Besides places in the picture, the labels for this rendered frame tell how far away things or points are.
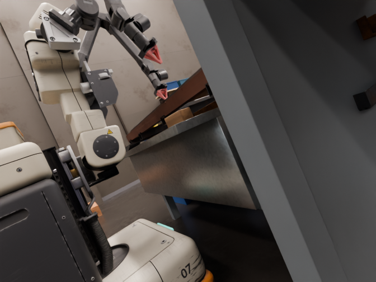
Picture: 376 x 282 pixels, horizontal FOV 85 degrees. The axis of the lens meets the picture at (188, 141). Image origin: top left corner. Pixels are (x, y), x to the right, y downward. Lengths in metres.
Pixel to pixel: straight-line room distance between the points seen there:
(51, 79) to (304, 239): 0.98
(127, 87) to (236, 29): 5.35
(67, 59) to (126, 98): 4.47
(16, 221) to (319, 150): 0.74
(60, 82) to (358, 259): 1.04
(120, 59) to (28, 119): 2.49
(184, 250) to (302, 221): 0.64
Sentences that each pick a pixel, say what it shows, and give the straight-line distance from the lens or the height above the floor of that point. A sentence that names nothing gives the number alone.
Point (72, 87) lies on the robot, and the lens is 1.02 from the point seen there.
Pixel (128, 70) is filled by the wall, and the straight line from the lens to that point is 5.78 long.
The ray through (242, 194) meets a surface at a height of 0.36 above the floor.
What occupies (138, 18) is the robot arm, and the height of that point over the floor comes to 1.20.
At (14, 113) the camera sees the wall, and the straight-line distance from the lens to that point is 5.13.
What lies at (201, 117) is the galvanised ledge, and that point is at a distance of 0.67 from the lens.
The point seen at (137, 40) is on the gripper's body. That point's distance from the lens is 1.02.
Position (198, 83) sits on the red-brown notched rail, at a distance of 0.79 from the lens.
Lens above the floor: 0.65
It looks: 2 degrees down
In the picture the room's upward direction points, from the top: 24 degrees counter-clockwise
